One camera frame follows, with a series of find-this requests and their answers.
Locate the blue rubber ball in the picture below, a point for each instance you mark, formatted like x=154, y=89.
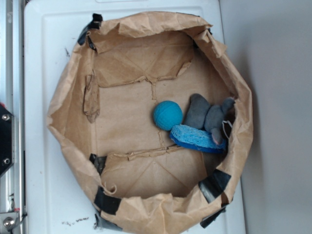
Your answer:
x=167, y=114

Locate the blue sponge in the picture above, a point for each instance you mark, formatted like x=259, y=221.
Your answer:
x=195, y=139

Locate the grey plush elephant toy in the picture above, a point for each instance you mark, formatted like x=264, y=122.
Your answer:
x=202, y=115

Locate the brown paper bag bin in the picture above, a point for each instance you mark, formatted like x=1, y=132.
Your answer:
x=136, y=177

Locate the white plastic tray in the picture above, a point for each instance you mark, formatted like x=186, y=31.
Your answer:
x=55, y=202

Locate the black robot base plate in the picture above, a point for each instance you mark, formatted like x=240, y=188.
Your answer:
x=6, y=139

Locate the aluminium frame rail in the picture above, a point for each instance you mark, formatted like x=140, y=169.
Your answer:
x=12, y=184

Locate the metal corner bracket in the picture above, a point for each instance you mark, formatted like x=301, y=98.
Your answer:
x=8, y=221

